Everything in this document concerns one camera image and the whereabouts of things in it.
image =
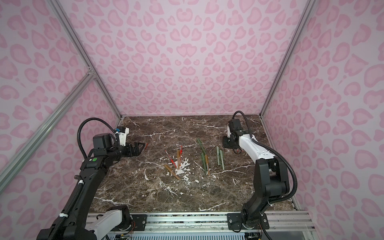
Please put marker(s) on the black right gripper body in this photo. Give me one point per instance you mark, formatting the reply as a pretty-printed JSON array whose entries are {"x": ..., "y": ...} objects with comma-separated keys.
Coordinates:
[{"x": 228, "y": 142}]

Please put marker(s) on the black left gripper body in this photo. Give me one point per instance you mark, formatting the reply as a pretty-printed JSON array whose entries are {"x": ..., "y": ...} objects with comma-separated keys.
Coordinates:
[{"x": 127, "y": 151}]

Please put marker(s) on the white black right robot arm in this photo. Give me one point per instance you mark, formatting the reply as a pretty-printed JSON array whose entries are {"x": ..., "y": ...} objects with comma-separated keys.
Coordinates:
[{"x": 271, "y": 181}]

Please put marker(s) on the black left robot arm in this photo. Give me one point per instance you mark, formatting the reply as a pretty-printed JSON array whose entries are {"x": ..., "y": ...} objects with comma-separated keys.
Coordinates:
[{"x": 71, "y": 224}]

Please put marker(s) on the light green pen right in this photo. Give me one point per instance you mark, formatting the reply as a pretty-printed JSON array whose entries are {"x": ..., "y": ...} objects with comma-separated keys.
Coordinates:
[{"x": 221, "y": 159}]

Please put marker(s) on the light green pen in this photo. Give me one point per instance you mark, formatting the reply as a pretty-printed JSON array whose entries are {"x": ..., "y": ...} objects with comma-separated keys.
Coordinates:
[
  {"x": 221, "y": 159},
  {"x": 218, "y": 151}
]

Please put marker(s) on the light green pen left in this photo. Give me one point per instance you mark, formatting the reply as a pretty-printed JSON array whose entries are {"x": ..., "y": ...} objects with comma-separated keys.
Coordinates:
[{"x": 218, "y": 151}]

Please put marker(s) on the dark green pen long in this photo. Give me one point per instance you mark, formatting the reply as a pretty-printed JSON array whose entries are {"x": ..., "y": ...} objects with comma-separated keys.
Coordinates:
[{"x": 201, "y": 146}]

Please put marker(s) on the dark green pen short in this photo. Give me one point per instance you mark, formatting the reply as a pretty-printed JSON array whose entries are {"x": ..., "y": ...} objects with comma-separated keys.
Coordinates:
[{"x": 203, "y": 157}]

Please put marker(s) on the gold pen upper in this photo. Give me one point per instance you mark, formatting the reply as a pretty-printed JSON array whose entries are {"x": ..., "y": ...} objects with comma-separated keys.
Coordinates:
[{"x": 178, "y": 159}]

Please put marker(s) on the gold pen lower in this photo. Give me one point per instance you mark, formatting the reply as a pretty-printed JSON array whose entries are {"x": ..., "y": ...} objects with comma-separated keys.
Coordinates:
[{"x": 172, "y": 172}]

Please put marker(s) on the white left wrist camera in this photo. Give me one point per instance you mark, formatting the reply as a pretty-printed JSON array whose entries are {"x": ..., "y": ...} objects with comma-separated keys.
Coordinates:
[{"x": 122, "y": 133}]

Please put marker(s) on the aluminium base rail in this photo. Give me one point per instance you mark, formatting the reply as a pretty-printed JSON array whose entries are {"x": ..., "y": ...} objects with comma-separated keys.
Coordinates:
[{"x": 276, "y": 225}]

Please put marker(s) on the aluminium frame diagonal left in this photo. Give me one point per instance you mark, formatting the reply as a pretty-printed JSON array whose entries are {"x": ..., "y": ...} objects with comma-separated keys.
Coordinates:
[{"x": 19, "y": 160}]

